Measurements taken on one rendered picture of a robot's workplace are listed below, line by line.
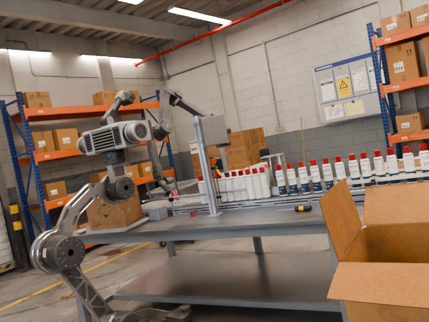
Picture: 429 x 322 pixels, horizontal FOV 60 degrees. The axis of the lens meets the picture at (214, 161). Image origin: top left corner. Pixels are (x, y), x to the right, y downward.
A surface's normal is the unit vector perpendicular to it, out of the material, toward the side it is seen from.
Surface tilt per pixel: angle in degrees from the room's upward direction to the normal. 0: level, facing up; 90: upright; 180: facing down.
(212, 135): 90
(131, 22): 90
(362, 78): 90
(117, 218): 90
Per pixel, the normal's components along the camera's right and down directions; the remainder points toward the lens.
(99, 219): -0.32, 0.11
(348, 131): -0.59, 0.16
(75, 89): 0.78, -0.12
